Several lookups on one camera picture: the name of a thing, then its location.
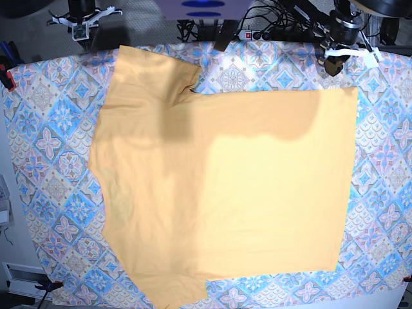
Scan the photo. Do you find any white box left edge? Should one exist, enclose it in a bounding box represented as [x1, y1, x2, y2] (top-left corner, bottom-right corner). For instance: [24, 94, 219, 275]
[0, 175, 14, 227]

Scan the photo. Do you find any white power strip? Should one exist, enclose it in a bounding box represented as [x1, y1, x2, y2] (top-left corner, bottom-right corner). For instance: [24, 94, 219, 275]
[238, 30, 263, 41]

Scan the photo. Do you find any red-black clamp left upper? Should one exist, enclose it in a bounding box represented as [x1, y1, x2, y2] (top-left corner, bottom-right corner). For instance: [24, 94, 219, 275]
[1, 41, 16, 91]

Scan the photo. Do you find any white wall trunking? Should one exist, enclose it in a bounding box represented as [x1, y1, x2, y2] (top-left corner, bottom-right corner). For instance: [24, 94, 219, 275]
[1, 262, 48, 299]

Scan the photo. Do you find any purple robot base plate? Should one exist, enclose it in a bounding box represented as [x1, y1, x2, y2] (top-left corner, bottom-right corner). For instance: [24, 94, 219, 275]
[154, 0, 252, 20]

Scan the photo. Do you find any red-black clamp left lower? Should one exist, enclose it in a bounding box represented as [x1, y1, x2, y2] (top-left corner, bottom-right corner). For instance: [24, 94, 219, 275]
[35, 280, 64, 293]

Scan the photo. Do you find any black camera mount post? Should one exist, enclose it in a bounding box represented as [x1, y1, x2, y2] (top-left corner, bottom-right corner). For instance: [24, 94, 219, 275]
[214, 20, 239, 52]

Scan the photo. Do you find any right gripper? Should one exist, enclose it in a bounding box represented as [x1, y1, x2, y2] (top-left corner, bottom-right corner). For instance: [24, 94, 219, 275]
[47, 8, 122, 41]

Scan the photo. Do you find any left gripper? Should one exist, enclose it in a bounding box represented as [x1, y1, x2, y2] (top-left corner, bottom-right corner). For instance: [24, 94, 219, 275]
[318, 39, 383, 76]

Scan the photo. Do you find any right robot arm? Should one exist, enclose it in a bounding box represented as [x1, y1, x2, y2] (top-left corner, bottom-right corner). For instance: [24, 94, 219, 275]
[46, 0, 123, 42]

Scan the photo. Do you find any red-black clamp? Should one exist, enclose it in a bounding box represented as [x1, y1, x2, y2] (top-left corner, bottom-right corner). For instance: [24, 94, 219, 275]
[35, 280, 64, 293]
[1, 41, 16, 91]

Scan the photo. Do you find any patterned blue tablecloth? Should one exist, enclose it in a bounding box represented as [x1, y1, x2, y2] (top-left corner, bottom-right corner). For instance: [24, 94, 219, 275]
[1, 41, 411, 308]

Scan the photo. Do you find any yellow T-shirt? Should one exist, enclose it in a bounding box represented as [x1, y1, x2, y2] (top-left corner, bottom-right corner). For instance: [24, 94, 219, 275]
[88, 46, 358, 308]

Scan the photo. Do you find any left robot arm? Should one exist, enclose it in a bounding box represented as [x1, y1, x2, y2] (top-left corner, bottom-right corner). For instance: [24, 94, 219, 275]
[318, 1, 383, 77]

